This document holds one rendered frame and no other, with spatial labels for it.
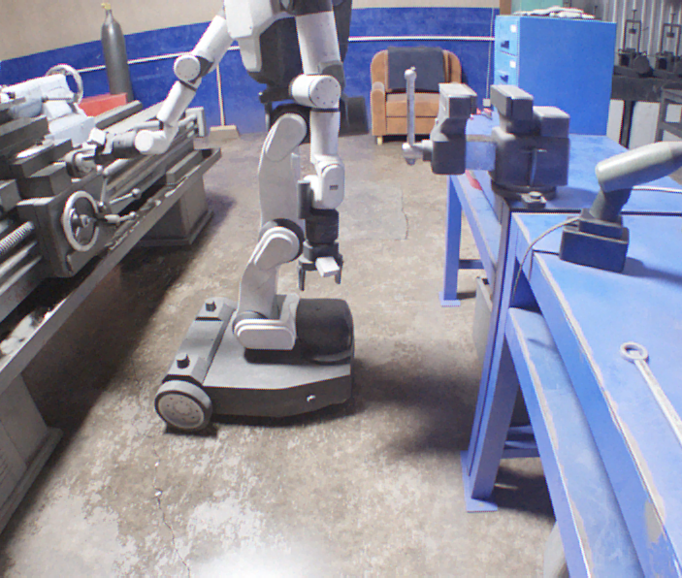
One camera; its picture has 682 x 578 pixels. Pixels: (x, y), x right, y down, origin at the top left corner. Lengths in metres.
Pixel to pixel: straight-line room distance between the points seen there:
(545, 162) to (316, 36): 0.58
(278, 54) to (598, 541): 1.21
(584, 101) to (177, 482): 1.83
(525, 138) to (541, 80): 0.69
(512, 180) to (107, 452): 1.51
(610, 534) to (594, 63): 1.47
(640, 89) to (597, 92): 3.19
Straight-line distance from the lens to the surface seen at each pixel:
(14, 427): 1.79
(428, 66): 5.14
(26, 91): 2.22
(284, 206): 1.49
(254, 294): 1.64
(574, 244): 0.86
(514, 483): 1.61
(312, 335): 1.67
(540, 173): 1.13
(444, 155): 1.09
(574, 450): 0.80
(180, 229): 3.11
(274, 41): 1.32
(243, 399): 1.70
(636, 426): 0.59
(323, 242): 1.30
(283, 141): 1.39
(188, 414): 1.76
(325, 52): 1.20
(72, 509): 1.72
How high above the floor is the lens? 1.24
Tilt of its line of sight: 29 degrees down
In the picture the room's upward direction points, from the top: 4 degrees counter-clockwise
